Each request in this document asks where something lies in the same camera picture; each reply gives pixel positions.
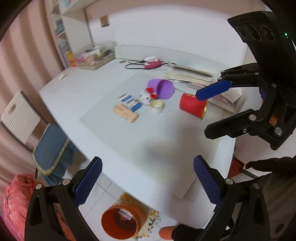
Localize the small beige eraser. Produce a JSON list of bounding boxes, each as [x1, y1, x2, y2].
[[59, 73, 67, 80]]

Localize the beige tape roll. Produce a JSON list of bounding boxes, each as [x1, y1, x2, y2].
[[149, 99, 165, 114]]

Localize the orange round trash bin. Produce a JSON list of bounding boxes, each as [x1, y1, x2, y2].
[[101, 206, 135, 240]]

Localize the purple plastic cup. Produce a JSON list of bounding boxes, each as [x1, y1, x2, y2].
[[147, 79, 175, 100]]

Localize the wall power socket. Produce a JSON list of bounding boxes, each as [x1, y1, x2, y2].
[[100, 15, 110, 28]]

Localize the red paper cup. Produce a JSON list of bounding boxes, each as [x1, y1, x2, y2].
[[179, 93, 208, 120]]

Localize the clear acrylic organizer box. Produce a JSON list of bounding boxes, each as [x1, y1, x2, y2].
[[74, 41, 116, 70]]

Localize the pink white small appliance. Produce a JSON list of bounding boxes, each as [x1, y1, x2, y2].
[[144, 56, 162, 69]]

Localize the white paper sheets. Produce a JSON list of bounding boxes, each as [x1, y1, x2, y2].
[[184, 78, 242, 112]]

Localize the black power cable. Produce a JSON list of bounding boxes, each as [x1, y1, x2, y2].
[[124, 59, 172, 70]]

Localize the white wooden chair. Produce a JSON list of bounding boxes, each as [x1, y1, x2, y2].
[[1, 91, 41, 148]]

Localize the orange slipper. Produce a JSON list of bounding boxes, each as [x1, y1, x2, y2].
[[159, 226, 177, 240]]

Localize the white wall shelf unit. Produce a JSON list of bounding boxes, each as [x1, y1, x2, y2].
[[44, 0, 94, 68]]

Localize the stack of open books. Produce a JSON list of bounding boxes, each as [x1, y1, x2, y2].
[[165, 65, 214, 86]]

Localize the yellow foam puzzle mat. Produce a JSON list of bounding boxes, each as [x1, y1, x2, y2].
[[112, 192, 161, 240]]

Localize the blue white medicine box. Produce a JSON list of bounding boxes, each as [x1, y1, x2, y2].
[[118, 209, 134, 220]]

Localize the small blue white carton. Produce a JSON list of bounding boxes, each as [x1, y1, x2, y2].
[[118, 93, 142, 112]]

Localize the hello kitty plush toy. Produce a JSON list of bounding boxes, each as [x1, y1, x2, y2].
[[137, 87, 158, 105]]

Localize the pink floral bedding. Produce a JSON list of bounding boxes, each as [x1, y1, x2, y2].
[[3, 174, 38, 240]]

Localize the grey woven table mat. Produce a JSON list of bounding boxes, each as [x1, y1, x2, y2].
[[80, 73, 223, 187]]

